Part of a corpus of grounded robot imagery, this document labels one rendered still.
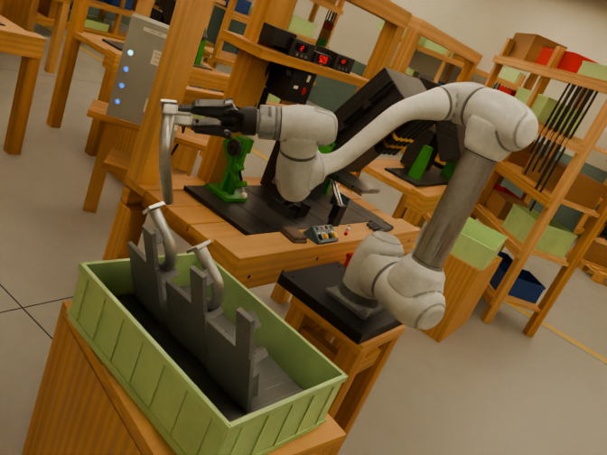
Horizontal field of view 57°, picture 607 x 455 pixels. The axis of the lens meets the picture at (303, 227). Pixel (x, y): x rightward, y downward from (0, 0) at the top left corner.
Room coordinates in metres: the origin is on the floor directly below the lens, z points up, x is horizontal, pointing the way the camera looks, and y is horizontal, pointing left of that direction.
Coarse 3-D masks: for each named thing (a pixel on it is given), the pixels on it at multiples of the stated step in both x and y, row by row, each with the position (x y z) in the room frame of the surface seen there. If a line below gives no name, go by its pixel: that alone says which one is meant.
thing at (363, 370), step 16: (288, 320) 1.76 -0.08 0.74; (304, 320) 1.75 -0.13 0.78; (304, 336) 1.74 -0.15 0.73; (320, 336) 1.74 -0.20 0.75; (336, 352) 1.68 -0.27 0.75; (352, 352) 1.63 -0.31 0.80; (368, 352) 1.77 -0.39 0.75; (384, 352) 1.82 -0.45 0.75; (352, 368) 1.62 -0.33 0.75; (368, 368) 1.83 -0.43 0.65; (352, 384) 1.85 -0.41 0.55; (368, 384) 1.82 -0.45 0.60; (336, 400) 1.62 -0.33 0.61; (352, 400) 1.83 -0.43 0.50; (336, 416) 1.85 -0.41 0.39; (352, 416) 1.83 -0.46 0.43
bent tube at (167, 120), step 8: (176, 104) 1.39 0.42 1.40; (168, 120) 1.35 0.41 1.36; (168, 128) 1.33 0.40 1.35; (160, 136) 1.32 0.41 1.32; (168, 136) 1.32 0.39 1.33; (160, 144) 1.31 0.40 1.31; (168, 144) 1.31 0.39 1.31; (160, 152) 1.31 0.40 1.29; (168, 152) 1.31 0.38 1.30; (160, 160) 1.31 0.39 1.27; (168, 160) 1.31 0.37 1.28; (160, 168) 1.32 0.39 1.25; (168, 168) 1.32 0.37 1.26; (160, 176) 1.34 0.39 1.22; (168, 176) 1.34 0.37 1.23; (168, 184) 1.36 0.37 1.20; (168, 192) 1.39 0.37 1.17; (168, 200) 1.42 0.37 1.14
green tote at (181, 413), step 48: (96, 288) 1.18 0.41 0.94; (240, 288) 1.46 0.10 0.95; (96, 336) 1.16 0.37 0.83; (144, 336) 1.06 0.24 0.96; (288, 336) 1.33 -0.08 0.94; (144, 384) 1.04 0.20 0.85; (192, 384) 0.97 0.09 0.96; (336, 384) 1.19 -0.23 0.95; (192, 432) 0.94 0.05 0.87; (240, 432) 0.92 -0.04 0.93; (288, 432) 1.10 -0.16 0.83
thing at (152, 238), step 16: (144, 240) 1.21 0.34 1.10; (160, 240) 1.20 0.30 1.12; (144, 256) 1.25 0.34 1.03; (144, 272) 1.26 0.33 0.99; (160, 272) 1.21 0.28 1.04; (144, 288) 1.29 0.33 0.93; (160, 288) 1.23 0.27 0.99; (144, 304) 1.32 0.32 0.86; (160, 304) 1.24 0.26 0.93; (160, 320) 1.26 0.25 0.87
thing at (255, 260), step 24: (216, 240) 1.82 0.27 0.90; (240, 240) 1.90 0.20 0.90; (264, 240) 1.99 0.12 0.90; (288, 240) 2.09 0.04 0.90; (360, 240) 2.47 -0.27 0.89; (408, 240) 2.95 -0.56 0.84; (240, 264) 1.77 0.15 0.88; (264, 264) 1.89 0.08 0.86; (288, 264) 2.03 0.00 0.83; (312, 264) 2.18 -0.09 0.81
